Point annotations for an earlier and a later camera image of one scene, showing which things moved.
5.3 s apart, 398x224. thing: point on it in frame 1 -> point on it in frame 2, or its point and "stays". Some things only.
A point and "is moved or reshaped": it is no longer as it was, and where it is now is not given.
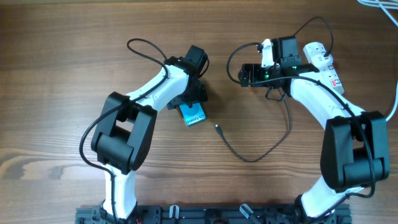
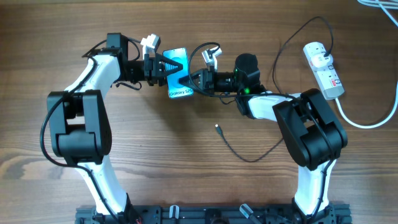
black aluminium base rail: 215,214 stays
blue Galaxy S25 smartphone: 193,115 is moved or reshaped
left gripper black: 200,95 -> 153,68
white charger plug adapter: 319,60 stays
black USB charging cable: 289,103 stays
